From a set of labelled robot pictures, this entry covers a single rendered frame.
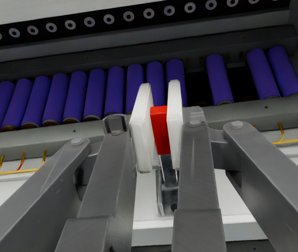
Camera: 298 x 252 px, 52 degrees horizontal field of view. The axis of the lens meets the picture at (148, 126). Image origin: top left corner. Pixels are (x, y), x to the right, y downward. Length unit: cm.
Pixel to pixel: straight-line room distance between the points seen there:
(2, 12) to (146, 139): 10
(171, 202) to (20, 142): 14
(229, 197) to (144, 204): 7
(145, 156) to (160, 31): 20
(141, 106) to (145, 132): 2
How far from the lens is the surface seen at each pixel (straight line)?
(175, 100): 17
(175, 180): 22
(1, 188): 31
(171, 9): 32
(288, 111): 27
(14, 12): 17
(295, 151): 27
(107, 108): 29
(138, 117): 15
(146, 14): 32
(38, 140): 28
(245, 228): 26
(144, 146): 15
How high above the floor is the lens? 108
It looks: 35 degrees down
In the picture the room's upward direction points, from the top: 10 degrees counter-clockwise
